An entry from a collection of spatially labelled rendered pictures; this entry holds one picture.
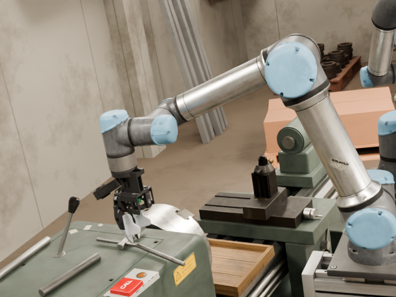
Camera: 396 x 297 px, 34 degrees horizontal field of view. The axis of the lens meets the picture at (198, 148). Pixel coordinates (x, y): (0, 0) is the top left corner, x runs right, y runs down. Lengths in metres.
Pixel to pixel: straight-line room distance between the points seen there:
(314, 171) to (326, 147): 1.54
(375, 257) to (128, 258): 0.65
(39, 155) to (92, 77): 1.04
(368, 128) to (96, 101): 2.43
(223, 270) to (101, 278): 0.77
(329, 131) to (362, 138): 4.12
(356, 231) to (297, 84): 0.38
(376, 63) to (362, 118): 3.28
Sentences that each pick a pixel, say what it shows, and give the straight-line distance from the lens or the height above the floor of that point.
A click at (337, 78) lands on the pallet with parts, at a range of 7.94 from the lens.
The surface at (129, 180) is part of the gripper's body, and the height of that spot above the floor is 1.47.
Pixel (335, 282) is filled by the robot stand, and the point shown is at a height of 1.10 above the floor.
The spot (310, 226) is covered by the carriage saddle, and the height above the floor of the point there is 0.92.
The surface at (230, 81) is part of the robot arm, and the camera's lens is 1.66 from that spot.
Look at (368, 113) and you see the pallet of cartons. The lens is 5.57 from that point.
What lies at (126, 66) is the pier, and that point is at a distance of 6.32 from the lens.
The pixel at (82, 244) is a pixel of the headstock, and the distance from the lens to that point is 1.93.
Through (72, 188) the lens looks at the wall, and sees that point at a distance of 5.72.
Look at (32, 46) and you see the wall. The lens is 5.38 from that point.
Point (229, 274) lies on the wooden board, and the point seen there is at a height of 0.89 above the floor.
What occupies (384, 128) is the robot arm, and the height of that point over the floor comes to 1.36.
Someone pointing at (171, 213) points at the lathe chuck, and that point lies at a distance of 2.07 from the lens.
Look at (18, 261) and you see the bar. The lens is 1.90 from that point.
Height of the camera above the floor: 2.05
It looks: 18 degrees down
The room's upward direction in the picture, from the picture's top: 10 degrees counter-clockwise
